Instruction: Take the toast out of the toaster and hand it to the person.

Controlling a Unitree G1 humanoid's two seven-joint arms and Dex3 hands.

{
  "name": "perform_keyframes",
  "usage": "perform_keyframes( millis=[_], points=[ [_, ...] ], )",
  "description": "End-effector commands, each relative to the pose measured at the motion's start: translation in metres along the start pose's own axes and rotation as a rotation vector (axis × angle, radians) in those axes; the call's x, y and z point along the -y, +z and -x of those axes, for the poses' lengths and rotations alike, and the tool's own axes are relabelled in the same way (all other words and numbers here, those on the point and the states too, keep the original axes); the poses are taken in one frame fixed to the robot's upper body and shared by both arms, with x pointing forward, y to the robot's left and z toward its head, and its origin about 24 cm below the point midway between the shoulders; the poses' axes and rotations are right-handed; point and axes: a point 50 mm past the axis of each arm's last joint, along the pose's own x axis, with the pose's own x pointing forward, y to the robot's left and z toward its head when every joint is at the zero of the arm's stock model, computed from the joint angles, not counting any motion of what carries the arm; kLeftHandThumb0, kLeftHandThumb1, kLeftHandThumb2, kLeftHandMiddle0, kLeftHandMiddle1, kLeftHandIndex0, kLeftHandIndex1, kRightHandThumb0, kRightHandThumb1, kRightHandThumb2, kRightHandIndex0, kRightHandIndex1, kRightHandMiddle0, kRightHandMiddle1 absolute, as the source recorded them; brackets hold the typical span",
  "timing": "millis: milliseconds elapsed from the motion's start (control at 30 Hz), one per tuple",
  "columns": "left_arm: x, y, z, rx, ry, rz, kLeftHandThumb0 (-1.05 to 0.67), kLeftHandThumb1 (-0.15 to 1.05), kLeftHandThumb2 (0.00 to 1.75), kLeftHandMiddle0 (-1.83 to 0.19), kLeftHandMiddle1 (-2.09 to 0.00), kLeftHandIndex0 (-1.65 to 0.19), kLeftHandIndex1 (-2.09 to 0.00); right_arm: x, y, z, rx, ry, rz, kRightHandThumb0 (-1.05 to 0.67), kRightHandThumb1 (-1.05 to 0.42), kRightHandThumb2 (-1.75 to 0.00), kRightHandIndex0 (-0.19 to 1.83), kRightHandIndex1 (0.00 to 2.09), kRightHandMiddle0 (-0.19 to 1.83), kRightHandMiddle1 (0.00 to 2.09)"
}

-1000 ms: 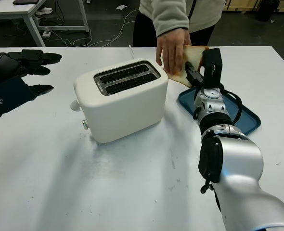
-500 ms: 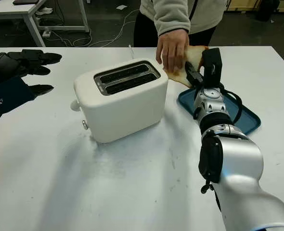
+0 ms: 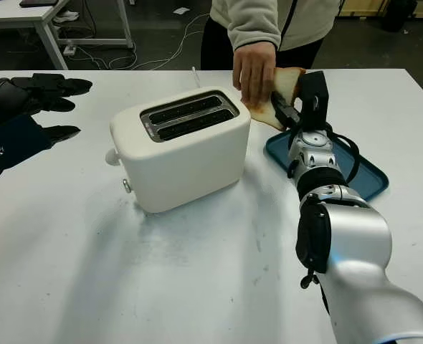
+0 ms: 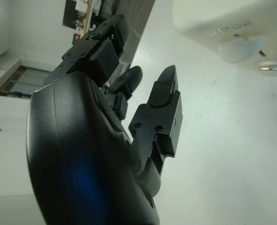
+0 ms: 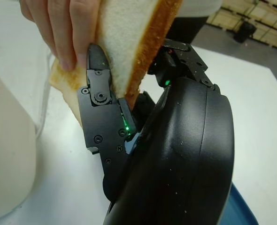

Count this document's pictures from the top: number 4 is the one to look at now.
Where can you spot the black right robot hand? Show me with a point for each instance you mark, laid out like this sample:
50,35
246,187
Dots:
82,140

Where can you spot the white toaster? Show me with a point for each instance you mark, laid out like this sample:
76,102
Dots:
223,21

